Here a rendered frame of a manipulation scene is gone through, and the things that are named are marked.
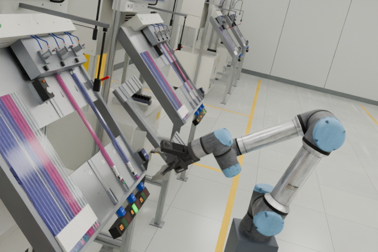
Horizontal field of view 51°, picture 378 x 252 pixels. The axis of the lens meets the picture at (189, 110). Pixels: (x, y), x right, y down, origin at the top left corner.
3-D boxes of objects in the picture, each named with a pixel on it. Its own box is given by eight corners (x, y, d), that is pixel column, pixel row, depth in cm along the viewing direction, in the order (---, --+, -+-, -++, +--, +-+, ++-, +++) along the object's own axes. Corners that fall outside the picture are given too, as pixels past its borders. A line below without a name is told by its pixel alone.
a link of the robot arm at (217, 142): (234, 149, 150) (224, 130, 148) (208, 160, 153) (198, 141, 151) (235, 141, 157) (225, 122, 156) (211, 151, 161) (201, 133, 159)
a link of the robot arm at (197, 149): (200, 148, 151) (198, 132, 157) (190, 152, 152) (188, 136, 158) (209, 158, 156) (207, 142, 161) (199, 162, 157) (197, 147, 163)
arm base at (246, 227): (267, 224, 187) (273, 206, 184) (275, 244, 172) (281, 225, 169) (236, 219, 185) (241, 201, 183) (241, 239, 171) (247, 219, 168)
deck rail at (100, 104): (135, 176, 177) (147, 171, 176) (134, 178, 176) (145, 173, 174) (50, 36, 170) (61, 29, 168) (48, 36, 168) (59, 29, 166)
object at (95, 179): (137, 174, 175) (143, 171, 174) (59, 266, 112) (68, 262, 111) (115, 137, 173) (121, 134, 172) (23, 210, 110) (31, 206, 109)
